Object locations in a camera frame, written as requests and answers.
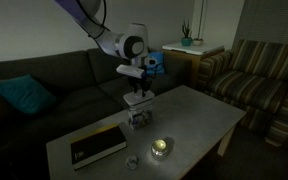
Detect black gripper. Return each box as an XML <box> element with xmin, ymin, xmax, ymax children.
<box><xmin>129</xmin><ymin>74</ymin><xmax>154</xmax><ymax>98</ymax></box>

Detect white container lid with button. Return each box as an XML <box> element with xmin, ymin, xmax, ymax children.
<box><xmin>122</xmin><ymin>89</ymin><xmax>156</xmax><ymax>109</ymax></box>

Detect blue pillow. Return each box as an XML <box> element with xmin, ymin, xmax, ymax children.
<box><xmin>146</xmin><ymin>51</ymin><xmax>167</xmax><ymax>75</ymax></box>

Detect wooden side table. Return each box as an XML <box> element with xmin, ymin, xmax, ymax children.
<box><xmin>161</xmin><ymin>48</ymin><xmax>225</xmax><ymax>90</ymax></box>

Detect glass candle jar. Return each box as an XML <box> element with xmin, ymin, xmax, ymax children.
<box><xmin>150</xmin><ymin>137</ymin><xmax>170</xmax><ymax>160</ymax></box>

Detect teal plant pot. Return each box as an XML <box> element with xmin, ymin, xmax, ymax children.
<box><xmin>180</xmin><ymin>19</ymin><xmax>194</xmax><ymax>47</ymax></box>

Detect white tray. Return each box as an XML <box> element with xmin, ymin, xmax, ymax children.
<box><xmin>161</xmin><ymin>41</ymin><xmax>225</xmax><ymax>56</ymax></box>

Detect black book with yellow edge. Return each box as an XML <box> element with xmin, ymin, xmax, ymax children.
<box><xmin>69</xmin><ymin>122</ymin><xmax>129</xmax><ymax>171</ymax></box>

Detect small round glass coaster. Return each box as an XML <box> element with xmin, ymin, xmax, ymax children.
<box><xmin>124</xmin><ymin>154</ymin><xmax>140</xmax><ymax>170</ymax></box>

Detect dark patterned sofa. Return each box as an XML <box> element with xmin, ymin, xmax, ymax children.
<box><xmin>0</xmin><ymin>46</ymin><xmax>193</xmax><ymax>180</ymax></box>

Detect small white pot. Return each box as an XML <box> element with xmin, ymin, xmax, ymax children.
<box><xmin>192</xmin><ymin>37</ymin><xmax>205</xmax><ymax>47</ymax></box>

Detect tall thin plant stems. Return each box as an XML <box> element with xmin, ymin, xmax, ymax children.
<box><xmin>197</xmin><ymin>0</ymin><xmax>208</xmax><ymax>40</ymax></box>

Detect light wooden table leg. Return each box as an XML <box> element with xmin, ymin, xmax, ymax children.
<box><xmin>216</xmin><ymin>124</ymin><xmax>237</xmax><ymax>157</ymax></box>

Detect striped armchair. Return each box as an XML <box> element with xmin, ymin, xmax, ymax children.
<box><xmin>196</xmin><ymin>38</ymin><xmax>288</xmax><ymax>148</ymax></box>

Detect teal pillow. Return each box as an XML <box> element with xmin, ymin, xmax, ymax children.
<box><xmin>0</xmin><ymin>73</ymin><xmax>58</xmax><ymax>116</ymax></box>

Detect window blinds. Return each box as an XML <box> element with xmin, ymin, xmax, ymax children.
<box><xmin>232</xmin><ymin>0</ymin><xmax>288</xmax><ymax>48</ymax></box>

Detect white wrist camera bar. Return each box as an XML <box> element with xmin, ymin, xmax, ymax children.
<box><xmin>115</xmin><ymin>63</ymin><xmax>145</xmax><ymax>80</ymax></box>

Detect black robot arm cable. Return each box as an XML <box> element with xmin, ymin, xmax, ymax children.
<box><xmin>75</xmin><ymin>0</ymin><xmax>108</xmax><ymax>40</ymax></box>

